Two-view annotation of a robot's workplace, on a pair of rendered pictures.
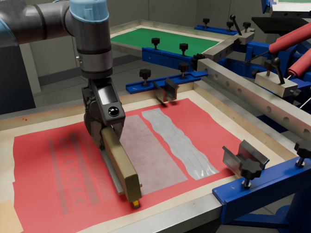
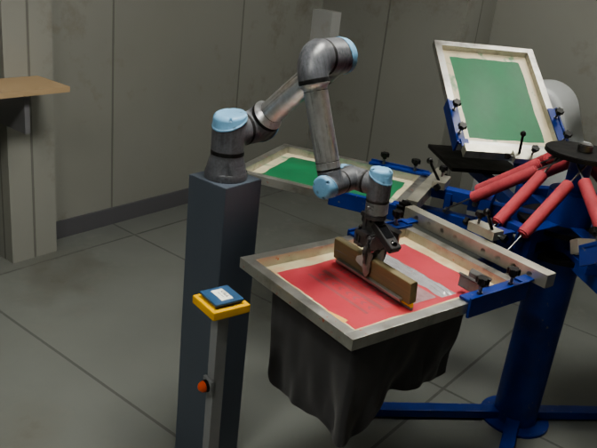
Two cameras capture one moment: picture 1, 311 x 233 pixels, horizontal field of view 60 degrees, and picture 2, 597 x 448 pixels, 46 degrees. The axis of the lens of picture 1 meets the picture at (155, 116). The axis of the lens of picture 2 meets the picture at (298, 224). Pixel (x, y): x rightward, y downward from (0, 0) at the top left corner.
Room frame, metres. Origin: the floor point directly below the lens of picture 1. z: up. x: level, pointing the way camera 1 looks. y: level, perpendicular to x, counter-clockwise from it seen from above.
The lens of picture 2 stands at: (-1.43, 0.91, 1.99)
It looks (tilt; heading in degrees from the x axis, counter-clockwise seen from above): 22 degrees down; 346
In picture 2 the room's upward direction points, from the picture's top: 7 degrees clockwise
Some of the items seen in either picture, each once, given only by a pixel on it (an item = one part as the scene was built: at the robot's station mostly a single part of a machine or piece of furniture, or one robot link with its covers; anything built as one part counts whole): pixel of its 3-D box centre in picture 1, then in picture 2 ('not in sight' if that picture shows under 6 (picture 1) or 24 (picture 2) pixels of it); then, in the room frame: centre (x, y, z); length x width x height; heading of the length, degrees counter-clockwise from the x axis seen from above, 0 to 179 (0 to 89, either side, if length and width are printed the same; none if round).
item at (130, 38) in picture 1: (182, 28); (365, 166); (1.56, -0.15, 1.05); 1.08 x 0.61 x 0.23; 55
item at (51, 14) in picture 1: (63, 19); (350, 179); (0.65, 0.21, 1.29); 0.11 x 0.11 x 0.08; 40
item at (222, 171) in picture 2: not in sight; (226, 163); (0.91, 0.58, 1.25); 0.15 x 0.15 x 0.10
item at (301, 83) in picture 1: (284, 92); (491, 237); (0.83, -0.44, 1.02); 0.17 x 0.06 x 0.05; 115
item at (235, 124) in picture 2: not in sight; (230, 130); (0.92, 0.58, 1.37); 0.13 x 0.12 x 0.14; 130
